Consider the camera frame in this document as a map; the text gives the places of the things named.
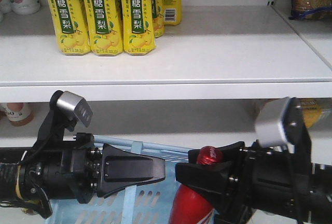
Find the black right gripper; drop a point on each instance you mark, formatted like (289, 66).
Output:
(281, 183)

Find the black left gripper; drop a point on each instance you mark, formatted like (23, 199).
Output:
(68, 170)

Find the light blue plastic basket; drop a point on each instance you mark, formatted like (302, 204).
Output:
(138, 204)

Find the red coca-cola aluminium bottle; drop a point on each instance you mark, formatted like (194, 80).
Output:
(190, 207)

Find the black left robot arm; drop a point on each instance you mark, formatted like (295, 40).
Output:
(9, 156)

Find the clear plastic cookie box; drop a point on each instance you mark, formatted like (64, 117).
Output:
(315, 109)

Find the orange C100 juice bottle right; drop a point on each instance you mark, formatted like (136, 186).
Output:
(18, 114)

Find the white metal shelving unit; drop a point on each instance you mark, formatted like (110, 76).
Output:
(196, 88)

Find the yellow pear drink carton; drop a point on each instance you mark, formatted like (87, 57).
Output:
(70, 25)
(105, 27)
(138, 30)

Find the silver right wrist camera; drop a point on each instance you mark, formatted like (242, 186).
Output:
(279, 123)

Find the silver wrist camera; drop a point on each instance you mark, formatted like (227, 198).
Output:
(75, 107)
(279, 123)

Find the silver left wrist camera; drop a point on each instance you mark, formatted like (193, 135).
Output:
(75, 107)

